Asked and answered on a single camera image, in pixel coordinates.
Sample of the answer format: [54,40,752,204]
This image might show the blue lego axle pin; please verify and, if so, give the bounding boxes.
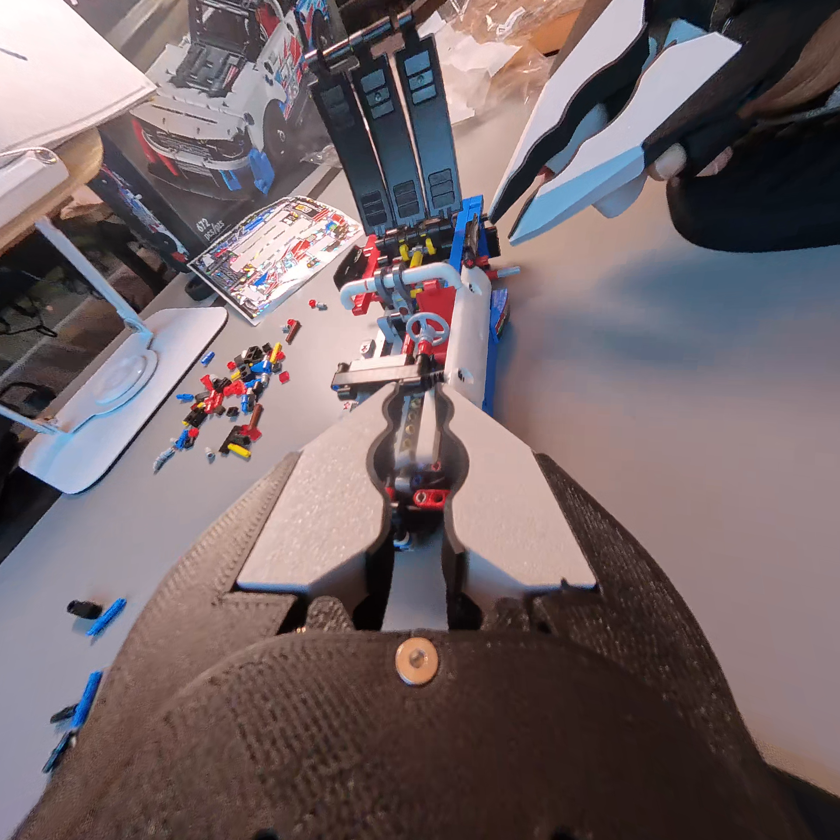
[87,597,127,637]

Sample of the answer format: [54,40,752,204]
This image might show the crumpled clear plastic bags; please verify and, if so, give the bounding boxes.
[420,0,585,126]

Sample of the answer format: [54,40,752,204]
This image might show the person's right hand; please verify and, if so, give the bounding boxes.
[645,64,840,183]

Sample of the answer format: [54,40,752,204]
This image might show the lego car model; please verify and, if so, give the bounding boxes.
[305,13,522,549]

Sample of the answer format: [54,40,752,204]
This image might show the pile of blue black pins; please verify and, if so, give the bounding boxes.
[42,669,105,775]

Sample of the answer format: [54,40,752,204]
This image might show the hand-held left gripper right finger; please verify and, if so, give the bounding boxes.
[430,382,598,603]

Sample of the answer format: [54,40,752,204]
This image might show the pile of small lego pieces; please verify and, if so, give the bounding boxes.
[154,298,329,470]

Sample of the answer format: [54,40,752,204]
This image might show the holographic sticker sheet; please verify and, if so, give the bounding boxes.
[187,195,365,326]

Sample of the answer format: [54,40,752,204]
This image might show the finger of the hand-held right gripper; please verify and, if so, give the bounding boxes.
[487,0,652,224]
[507,18,744,247]

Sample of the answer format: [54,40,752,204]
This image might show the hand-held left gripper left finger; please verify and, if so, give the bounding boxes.
[235,382,401,610]

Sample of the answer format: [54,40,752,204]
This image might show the white book stand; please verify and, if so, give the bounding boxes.
[0,128,228,494]

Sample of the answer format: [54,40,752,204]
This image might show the dark lego set box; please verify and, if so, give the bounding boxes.
[85,0,349,273]

